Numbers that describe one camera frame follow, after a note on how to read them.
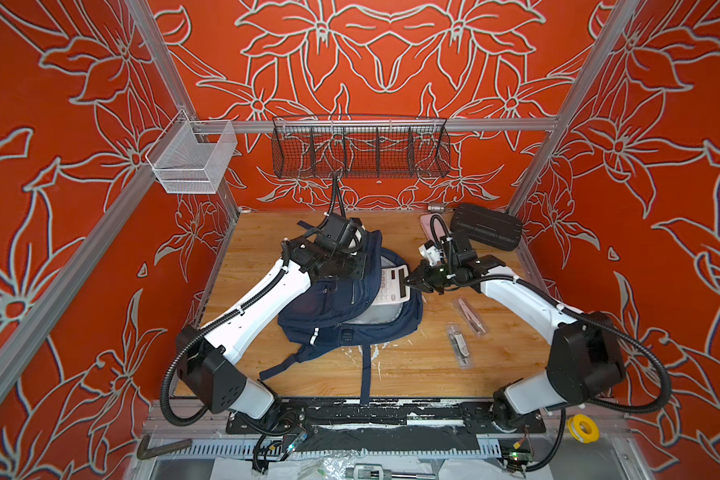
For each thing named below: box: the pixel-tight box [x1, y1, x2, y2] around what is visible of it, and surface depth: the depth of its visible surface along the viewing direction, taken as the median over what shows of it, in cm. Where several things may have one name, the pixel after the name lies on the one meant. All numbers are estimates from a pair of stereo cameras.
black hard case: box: [450, 204, 523, 252], surface depth 109 cm
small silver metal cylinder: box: [427, 203, 445, 213], surface depth 120 cm
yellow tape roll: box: [567, 414, 601, 444], surface depth 72 cm
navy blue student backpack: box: [259, 232, 424, 404], surface depth 83 cm
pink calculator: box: [372, 264, 410, 305], surface depth 83 cm
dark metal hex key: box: [137, 435, 193, 459], surface depth 71 cm
